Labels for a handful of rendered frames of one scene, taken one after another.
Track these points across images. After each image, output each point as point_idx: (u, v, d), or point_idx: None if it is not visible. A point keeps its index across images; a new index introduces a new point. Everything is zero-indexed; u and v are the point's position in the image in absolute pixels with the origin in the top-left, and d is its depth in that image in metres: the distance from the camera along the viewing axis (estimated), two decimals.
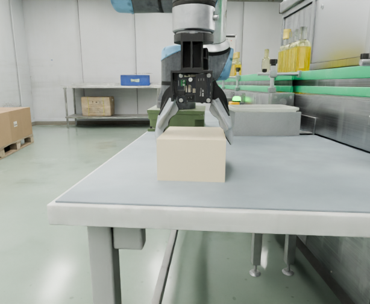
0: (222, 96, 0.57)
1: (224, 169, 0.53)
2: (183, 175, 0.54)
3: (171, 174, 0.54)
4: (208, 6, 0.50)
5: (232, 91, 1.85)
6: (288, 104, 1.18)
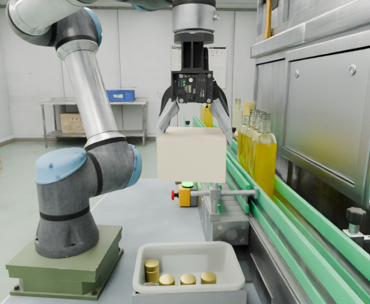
0: (222, 97, 0.57)
1: (225, 169, 0.53)
2: (184, 175, 0.54)
3: (172, 175, 0.54)
4: (209, 6, 0.50)
5: None
6: (240, 236, 0.77)
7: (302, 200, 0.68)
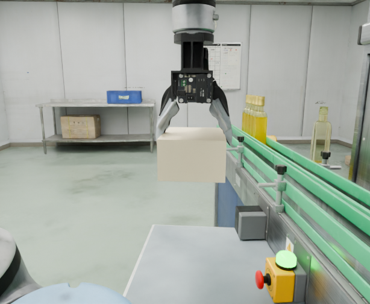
0: (222, 97, 0.57)
1: (225, 169, 0.53)
2: (184, 175, 0.54)
3: (172, 175, 0.54)
4: (208, 6, 0.50)
5: (265, 202, 0.93)
6: None
7: None
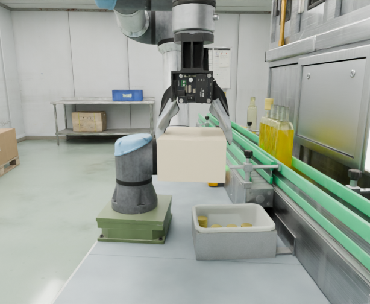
0: (222, 97, 0.57)
1: (225, 169, 0.53)
2: (184, 175, 0.54)
3: (172, 175, 0.54)
4: (208, 6, 0.50)
5: None
6: (266, 200, 1.01)
7: (315, 170, 0.92)
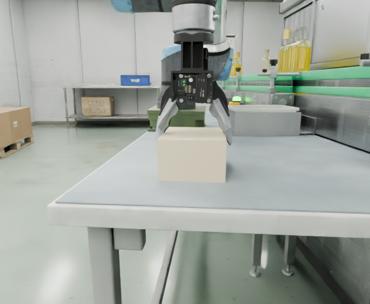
0: (222, 97, 0.57)
1: (225, 169, 0.53)
2: (184, 175, 0.54)
3: (172, 175, 0.54)
4: (208, 6, 0.50)
5: (232, 92, 1.85)
6: (288, 104, 1.18)
7: None
